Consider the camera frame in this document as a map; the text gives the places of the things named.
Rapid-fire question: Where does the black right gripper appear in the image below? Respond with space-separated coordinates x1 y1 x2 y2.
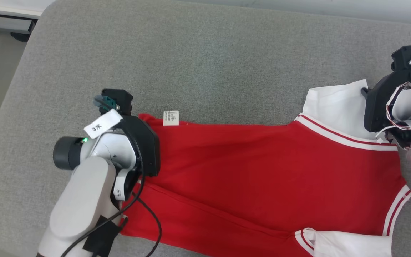
361 72 410 133

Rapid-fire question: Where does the grey metal rail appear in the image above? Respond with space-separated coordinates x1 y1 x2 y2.
0 9 37 42

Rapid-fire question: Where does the red jersey with white sleeves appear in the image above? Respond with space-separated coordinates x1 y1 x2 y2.
120 79 411 257

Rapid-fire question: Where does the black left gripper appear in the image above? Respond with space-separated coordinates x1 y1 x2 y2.
120 115 161 178

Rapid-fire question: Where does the white wall baseboard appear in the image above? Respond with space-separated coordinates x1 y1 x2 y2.
0 0 54 18

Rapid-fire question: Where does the white paper cable tag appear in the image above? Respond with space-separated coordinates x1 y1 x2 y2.
83 109 124 140

